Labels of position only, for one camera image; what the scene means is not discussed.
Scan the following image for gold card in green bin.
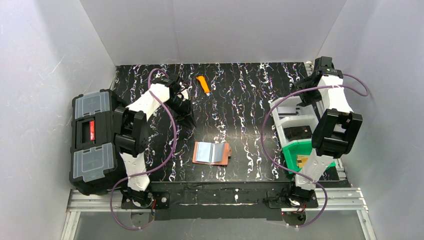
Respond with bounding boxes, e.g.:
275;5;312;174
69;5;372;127
296;154;309;169

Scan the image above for aluminium frame rail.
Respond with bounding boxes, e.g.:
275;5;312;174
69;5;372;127
61;187;377;240

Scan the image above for orange utility knife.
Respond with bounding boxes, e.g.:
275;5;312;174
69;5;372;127
196;75;211;96

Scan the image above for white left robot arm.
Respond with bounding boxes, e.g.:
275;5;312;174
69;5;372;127
112;74;196;192

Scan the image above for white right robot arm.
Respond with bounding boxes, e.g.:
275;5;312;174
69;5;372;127
295;56;363;191

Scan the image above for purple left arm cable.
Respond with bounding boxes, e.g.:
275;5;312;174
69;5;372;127
109;67;180;231

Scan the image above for green plastic bin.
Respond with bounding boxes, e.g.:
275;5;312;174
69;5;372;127
282;139;337;175

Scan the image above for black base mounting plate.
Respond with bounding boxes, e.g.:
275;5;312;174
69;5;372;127
120;181;307;222

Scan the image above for white plastic bin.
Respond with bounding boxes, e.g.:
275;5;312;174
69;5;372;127
269;96;323;148

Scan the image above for white credit card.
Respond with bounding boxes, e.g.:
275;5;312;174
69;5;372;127
276;106;298;116

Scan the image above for black toolbox with clear lids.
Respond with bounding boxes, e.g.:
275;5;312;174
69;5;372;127
69;89;127;196

